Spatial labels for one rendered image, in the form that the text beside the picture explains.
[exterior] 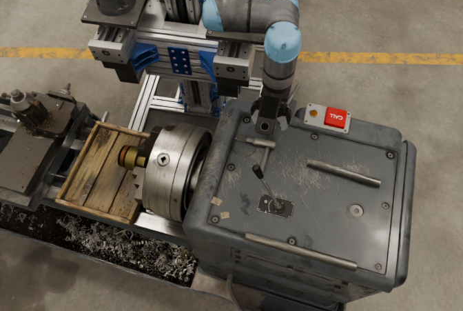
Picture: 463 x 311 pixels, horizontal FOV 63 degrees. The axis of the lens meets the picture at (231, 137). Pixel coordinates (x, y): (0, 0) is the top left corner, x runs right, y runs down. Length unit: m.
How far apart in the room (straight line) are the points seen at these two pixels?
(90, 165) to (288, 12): 1.01
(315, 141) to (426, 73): 2.08
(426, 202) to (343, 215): 1.59
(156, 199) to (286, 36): 0.62
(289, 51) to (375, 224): 0.52
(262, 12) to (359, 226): 0.59
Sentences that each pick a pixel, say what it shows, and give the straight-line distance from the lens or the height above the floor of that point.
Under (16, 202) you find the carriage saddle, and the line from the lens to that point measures 1.60.
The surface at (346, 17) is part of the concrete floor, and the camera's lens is 3.30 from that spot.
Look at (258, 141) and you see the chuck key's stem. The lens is 1.09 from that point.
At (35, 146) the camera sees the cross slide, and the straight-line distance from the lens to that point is 1.61.
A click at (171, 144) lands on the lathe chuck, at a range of 1.14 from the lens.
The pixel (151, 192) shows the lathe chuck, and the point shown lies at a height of 1.18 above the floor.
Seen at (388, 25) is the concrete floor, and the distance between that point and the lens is 3.34.
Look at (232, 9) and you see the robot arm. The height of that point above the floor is 1.63.
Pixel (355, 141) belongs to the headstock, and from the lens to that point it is 1.16.
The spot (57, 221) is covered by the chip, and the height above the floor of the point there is 0.57.
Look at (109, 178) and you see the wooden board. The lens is 1.54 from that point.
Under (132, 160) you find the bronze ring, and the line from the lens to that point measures 1.28.
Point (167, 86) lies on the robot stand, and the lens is 2.54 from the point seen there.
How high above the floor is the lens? 2.24
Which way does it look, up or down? 62 degrees down
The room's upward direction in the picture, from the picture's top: 2 degrees counter-clockwise
